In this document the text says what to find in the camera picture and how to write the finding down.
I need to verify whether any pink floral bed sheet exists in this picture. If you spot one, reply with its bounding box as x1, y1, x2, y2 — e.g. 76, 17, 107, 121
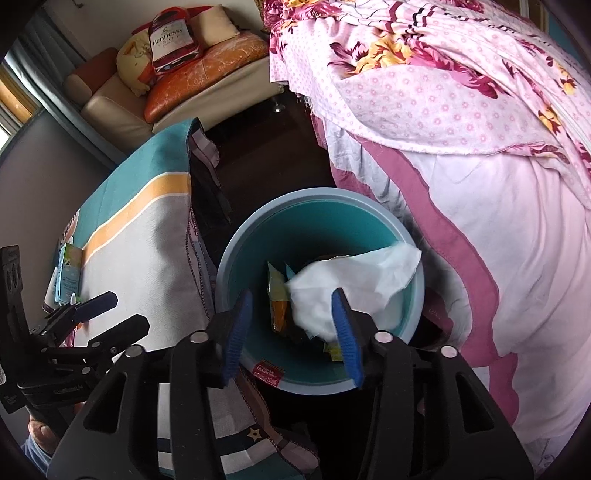
261, 0, 591, 205

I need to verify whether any yellow orange snack packet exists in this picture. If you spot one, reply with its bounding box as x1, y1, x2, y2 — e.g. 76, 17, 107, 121
266, 261, 297, 334

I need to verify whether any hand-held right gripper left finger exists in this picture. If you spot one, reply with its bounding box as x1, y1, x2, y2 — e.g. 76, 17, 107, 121
51, 289, 254, 480

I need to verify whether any person's left forearm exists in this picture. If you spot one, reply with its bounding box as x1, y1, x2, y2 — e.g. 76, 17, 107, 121
20, 436, 52, 477

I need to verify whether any yellow pillow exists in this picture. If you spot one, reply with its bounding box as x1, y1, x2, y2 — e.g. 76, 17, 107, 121
115, 34, 156, 98

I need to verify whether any light blue drink carton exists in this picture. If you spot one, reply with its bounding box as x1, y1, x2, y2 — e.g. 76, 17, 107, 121
55, 242, 84, 306

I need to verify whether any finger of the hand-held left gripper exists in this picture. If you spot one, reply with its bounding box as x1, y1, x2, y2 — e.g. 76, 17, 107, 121
87, 314, 151, 359
30, 291, 119, 348

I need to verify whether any bottle shaped pillow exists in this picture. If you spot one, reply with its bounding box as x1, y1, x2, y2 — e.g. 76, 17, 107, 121
148, 9, 202, 77

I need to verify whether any grey blue curtain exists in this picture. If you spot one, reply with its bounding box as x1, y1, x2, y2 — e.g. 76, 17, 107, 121
8, 36, 119, 163

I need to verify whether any white tissue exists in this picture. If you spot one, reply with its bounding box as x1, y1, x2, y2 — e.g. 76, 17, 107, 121
283, 242, 424, 341

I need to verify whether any beige sofa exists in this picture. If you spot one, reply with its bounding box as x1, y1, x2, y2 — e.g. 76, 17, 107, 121
64, 0, 285, 149

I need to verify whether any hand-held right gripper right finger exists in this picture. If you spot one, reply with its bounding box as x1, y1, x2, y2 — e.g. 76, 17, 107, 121
331, 287, 536, 480

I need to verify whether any beige pillow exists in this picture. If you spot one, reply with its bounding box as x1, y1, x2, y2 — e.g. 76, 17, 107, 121
187, 4, 242, 49

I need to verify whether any pink bordered white blanket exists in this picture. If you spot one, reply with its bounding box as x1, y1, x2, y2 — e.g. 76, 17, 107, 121
310, 111, 591, 480

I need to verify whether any teal round waste bin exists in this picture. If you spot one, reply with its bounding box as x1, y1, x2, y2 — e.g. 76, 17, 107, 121
215, 187, 426, 396

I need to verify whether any person's left hand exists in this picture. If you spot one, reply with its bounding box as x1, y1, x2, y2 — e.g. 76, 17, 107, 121
28, 417, 64, 456

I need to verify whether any teal striped tablecloth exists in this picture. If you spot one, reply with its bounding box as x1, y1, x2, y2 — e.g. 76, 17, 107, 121
54, 117, 324, 480

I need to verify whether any orange cushion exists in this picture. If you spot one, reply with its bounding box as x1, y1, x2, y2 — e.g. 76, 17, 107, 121
143, 32, 271, 123

